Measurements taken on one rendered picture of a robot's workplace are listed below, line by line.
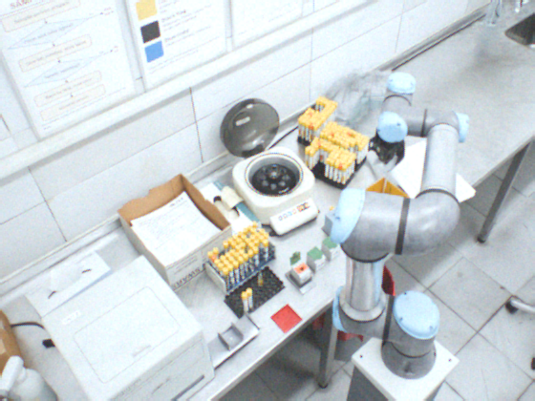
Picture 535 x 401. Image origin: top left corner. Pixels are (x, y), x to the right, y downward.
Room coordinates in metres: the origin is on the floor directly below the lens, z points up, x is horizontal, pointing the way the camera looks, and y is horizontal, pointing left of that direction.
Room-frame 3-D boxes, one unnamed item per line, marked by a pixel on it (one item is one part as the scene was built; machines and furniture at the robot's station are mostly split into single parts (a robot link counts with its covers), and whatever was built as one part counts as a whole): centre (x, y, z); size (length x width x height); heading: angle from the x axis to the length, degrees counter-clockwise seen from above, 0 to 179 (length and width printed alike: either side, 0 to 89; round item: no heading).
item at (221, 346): (0.65, 0.19, 0.92); 0.21 x 0.07 x 0.05; 133
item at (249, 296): (0.84, 0.13, 0.93); 0.17 x 0.09 x 0.11; 133
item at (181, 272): (1.01, 0.38, 0.95); 0.29 x 0.25 x 0.15; 43
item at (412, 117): (1.04, -0.26, 1.43); 0.11 x 0.11 x 0.08; 77
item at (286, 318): (0.76, 0.02, 0.88); 0.07 x 0.07 x 0.01; 43
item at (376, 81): (1.79, -0.33, 0.94); 0.20 x 0.17 x 0.14; 108
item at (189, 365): (0.59, 0.40, 1.03); 0.31 x 0.27 x 0.30; 133
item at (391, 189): (1.16, -0.29, 0.93); 0.13 x 0.13 x 0.10; 42
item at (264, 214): (1.21, 0.08, 0.94); 0.30 x 0.24 x 0.12; 34
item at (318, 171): (1.35, -0.11, 0.89); 0.17 x 0.09 x 0.02; 60
